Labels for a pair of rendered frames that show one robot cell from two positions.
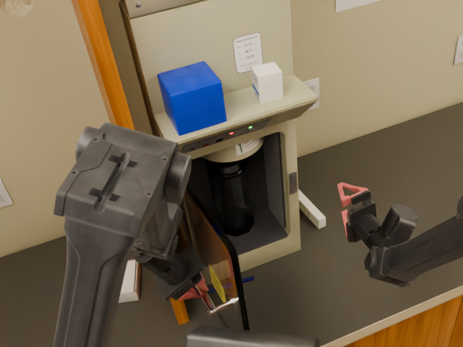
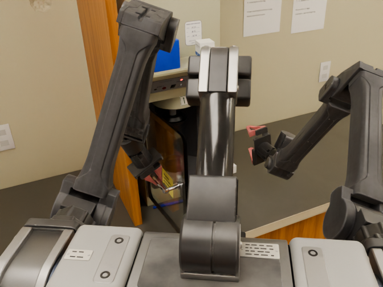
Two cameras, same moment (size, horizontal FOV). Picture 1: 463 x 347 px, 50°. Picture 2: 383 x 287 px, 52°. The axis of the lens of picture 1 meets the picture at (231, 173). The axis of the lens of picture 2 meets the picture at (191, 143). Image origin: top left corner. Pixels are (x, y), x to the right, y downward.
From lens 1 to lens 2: 0.41 m
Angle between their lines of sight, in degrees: 12
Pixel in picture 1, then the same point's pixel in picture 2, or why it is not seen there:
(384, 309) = (276, 216)
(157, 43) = not seen: hidden behind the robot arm
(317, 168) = not seen: hidden behind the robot
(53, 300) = (41, 213)
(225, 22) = (181, 10)
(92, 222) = (135, 27)
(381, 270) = (274, 164)
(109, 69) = (113, 21)
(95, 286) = (131, 65)
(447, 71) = (314, 86)
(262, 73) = (203, 42)
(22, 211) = (20, 155)
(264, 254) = not seen: hidden behind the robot
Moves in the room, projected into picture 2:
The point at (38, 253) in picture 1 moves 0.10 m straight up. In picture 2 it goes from (28, 187) to (23, 167)
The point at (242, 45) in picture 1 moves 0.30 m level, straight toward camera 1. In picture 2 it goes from (190, 27) to (200, 52)
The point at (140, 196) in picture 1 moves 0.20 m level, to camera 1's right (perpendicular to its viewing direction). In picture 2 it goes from (159, 19) to (272, 11)
